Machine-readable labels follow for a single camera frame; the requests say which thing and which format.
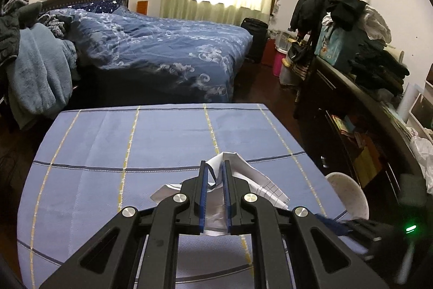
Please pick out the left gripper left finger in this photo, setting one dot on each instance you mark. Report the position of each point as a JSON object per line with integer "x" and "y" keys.
{"x": 138, "y": 248}

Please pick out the dark wooden sideboard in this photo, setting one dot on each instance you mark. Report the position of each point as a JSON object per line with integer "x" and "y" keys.
{"x": 345, "y": 130}

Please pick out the pile of dark clothes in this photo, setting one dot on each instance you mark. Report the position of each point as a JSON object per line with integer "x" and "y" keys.
{"x": 363, "y": 54}

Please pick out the white paper trash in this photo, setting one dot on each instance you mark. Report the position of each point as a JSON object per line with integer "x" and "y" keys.
{"x": 227, "y": 197}

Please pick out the black coat on rack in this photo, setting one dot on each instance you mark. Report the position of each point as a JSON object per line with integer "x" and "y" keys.
{"x": 308, "y": 15}

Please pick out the teal cartoon bag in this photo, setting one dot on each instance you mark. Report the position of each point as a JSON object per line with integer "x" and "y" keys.
{"x": 330, "y": 43}

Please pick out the orange bedside box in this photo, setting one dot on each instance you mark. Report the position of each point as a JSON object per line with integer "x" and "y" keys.
{"x": 141, "y": 7}

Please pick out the dark blue patterned duvet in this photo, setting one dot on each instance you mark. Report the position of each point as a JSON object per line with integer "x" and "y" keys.
{"x": 136, "y": 59}

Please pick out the dark jacket on chair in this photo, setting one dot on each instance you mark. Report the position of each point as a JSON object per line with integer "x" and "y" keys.
{"x": 15, "y": 16}

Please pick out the dark blue snack wrapper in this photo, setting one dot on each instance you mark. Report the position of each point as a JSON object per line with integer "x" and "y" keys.
{"x": 339, "y": 229}

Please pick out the light blue fleece blanket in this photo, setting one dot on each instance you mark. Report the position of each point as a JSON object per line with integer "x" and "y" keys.
{"x": 41, "y": 78}

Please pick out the black suitcase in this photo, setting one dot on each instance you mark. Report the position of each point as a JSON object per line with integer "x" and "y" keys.
{"x": 259, "y": 31}

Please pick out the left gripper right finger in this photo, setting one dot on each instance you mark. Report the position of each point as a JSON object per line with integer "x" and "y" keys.
{"x": 309, "y": 256}

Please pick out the white speckled trash bin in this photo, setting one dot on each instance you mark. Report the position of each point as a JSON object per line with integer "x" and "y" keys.
{"x": 350, "y": 194}

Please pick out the light blue checked tablecloth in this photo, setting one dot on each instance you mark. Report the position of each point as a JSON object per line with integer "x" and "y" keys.
{"x": 92, "y": 163}

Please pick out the pink plastic bin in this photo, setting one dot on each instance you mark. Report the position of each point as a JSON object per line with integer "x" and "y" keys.
{"x": 278, "y": 63}

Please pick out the white plastic bag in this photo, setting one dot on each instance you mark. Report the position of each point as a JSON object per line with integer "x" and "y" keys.
{"x": 423, "y": 152}

